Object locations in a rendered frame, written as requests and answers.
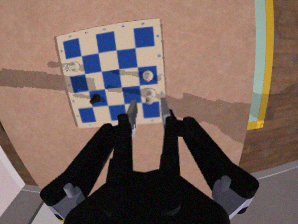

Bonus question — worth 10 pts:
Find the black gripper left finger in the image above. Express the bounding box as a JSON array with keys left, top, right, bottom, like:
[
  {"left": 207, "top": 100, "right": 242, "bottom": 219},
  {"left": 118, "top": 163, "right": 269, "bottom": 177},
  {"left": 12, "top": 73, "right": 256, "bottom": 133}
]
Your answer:
[{"left": 40, "top": 100, "right": 139, "bottom": 220}]

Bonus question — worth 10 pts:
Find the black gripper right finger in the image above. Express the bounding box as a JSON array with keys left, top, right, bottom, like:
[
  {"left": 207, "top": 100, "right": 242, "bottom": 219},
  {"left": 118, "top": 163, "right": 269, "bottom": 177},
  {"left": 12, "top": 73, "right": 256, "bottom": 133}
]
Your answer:
[{"left": 155, "top": 97, "right": 259, "bottom": 219}]

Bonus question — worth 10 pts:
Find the blue and cream chessboard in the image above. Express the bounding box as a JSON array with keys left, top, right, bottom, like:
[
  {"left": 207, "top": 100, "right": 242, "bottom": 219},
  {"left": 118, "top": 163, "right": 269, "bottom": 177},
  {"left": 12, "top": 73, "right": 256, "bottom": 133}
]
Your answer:
[{"left": 56, "top": 19, "right": 165, "bottom": 128}]

